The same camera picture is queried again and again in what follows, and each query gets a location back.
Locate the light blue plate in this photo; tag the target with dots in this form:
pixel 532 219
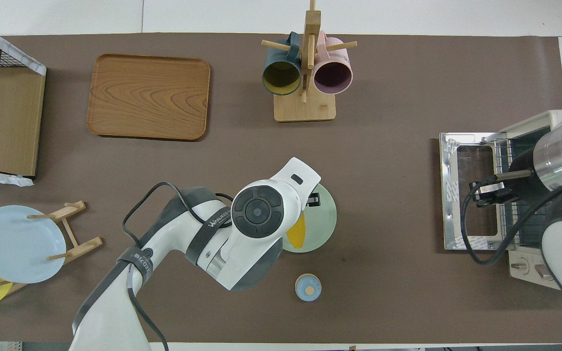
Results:
pixel 17 246

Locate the brown wooden tray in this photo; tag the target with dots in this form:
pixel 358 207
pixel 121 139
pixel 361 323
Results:
pixel 148 96

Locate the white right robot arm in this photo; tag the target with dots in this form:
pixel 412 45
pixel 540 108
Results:
pixel 561 156

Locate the beige oven knob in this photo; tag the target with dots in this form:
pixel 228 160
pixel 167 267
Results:
pixel 543 272
pixel 519 266

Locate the yellow corn cob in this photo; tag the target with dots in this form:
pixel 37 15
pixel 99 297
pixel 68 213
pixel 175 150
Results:
pixel 296 234

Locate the pink mug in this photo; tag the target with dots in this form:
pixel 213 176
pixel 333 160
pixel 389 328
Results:
pixel 332 75

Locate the beige toaster oven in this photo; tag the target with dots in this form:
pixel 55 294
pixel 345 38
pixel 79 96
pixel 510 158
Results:
pixel 531 280

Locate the wooden plate rack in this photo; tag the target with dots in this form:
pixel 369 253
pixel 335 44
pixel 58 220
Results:
pixel 83 245

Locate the wooden mug tree stand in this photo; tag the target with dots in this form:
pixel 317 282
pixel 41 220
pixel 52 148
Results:
pixel 304 109

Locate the brown table mat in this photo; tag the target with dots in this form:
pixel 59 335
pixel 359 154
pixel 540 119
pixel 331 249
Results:
pixel 383 97

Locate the light green plate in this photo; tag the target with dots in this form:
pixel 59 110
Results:
pixel 322 224

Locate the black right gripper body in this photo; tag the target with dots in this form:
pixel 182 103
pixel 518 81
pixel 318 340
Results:
pixel 500 192

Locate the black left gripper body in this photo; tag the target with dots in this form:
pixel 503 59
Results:
pixel 313 200

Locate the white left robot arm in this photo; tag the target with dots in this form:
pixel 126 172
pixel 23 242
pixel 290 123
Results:
pixel 256 214

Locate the dark blue mug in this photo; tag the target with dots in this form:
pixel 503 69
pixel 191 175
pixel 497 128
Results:
pixel 281 78

